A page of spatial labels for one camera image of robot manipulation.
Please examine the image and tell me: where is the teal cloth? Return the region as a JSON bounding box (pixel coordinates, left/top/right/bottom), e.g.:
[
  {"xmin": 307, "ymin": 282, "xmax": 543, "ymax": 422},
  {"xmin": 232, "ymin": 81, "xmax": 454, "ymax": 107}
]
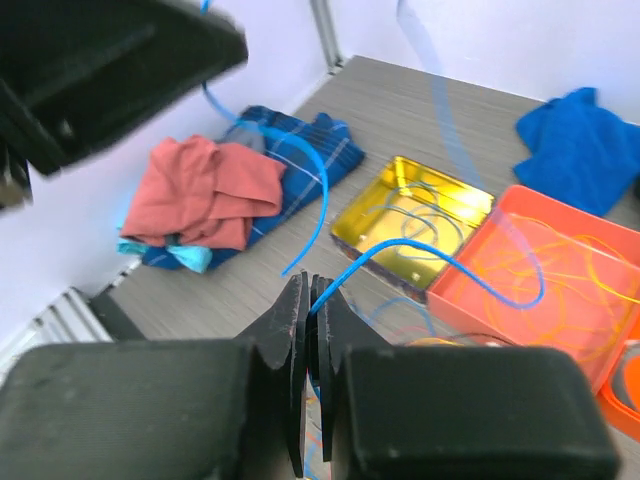
[{"xmin": 116, "ymin": 234, "xmax": 213, "ymax": 274}]

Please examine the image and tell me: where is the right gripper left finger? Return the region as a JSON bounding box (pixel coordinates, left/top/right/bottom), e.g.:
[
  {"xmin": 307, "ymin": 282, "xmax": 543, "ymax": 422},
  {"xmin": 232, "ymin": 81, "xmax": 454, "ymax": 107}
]
[{"xmin": 1, "ymin": 273, "xmax": 310, "ymax": 479}]

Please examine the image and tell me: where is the dark brown thin cable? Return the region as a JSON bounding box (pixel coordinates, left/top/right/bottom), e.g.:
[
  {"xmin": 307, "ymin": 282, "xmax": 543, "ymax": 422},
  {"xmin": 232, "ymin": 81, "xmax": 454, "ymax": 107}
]
[{"xmin": 404, "ymin": 331, "xmax": 521, "ymax": 348}]

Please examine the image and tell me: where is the orange plastic box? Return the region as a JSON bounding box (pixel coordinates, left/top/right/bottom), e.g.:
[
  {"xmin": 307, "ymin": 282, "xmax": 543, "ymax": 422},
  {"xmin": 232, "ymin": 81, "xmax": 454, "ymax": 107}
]
[{"xmin": 597, "ymin": 339, "xmax": 639, "ymax": 442}]

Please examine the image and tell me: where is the gold metal tin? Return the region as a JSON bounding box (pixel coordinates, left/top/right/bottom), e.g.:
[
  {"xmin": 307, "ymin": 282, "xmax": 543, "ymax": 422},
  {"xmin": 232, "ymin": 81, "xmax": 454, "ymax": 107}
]
[{"xmin": 330, "ymin": 156, "xmax": 495, "ymax": 304}]

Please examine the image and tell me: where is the light blue thin cable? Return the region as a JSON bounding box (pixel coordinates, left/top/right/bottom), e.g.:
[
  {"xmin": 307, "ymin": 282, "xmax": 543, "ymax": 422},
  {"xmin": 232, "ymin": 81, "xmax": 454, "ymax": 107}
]
[{"xmin": 364, "ymin": 179, "xmax": 466, "ymax": 266}]

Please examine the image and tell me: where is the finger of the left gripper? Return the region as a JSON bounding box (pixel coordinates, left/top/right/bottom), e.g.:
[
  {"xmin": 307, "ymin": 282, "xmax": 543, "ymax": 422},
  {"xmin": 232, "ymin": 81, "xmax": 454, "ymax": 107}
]
[{"xmin": 0, "ymin": 0, "xmax": 250, "ymax": 177}]

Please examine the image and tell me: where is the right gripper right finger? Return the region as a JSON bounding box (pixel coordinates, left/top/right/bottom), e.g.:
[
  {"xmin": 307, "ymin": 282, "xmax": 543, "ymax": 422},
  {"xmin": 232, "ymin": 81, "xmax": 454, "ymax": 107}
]
[{"xmin": 310, "ymin": 276, "xmax": 620, "ymax": 479}]

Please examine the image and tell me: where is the salmon red cloth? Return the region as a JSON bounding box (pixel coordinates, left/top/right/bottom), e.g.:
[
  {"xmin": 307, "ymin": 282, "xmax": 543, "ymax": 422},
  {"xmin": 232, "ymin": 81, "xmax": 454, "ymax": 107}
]
[{"xmin": 121, "ymin": 135, "xmax": 286, "ymax": 251}]

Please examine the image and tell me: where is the salmon pink plastic box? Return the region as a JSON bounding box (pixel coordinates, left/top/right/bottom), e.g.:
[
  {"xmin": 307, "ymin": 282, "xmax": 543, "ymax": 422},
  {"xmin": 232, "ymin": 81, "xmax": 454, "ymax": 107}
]
[{"xmin": 427, "ymin": 185, "xmax": 639, "ymax": 390}]

